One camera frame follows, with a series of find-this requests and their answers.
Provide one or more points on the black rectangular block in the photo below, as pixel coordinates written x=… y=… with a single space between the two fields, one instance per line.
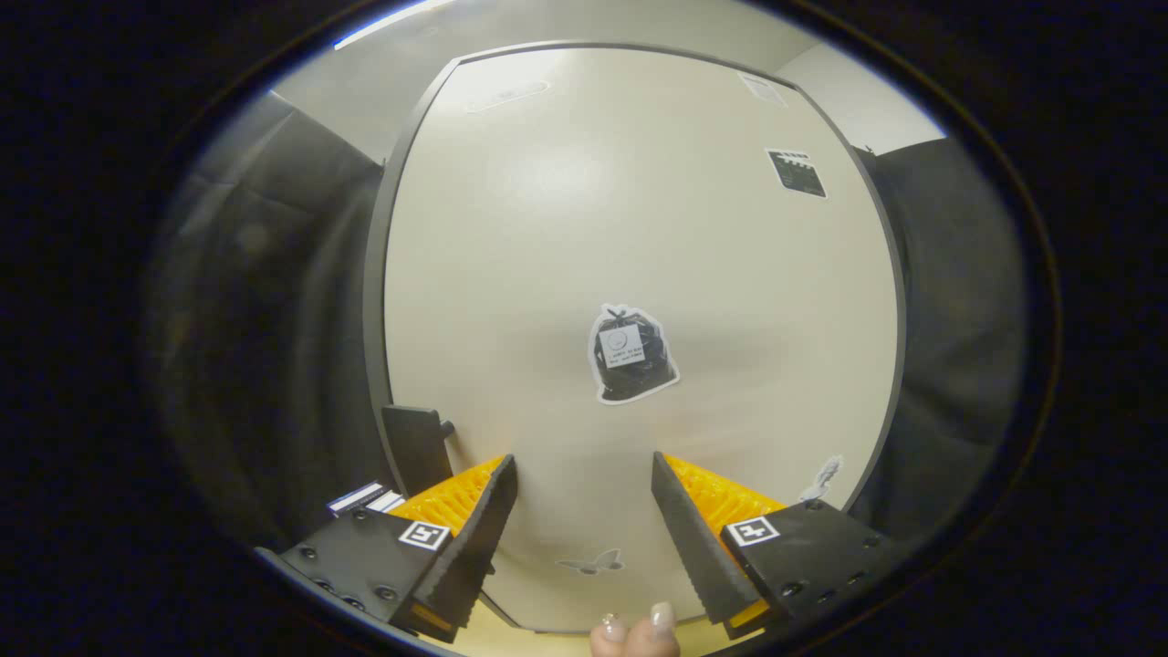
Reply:
x=415 y=447

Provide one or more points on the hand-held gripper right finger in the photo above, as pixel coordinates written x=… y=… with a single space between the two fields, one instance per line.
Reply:
x=689 y=538

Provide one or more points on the small dark striped box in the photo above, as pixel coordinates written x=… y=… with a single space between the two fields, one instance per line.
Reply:
x=356 y=499

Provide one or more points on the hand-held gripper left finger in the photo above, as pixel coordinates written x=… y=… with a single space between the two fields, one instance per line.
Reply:
x=479 y=538

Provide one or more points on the white shoe cabinet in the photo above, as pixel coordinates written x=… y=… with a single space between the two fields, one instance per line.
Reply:
x=639 y=237

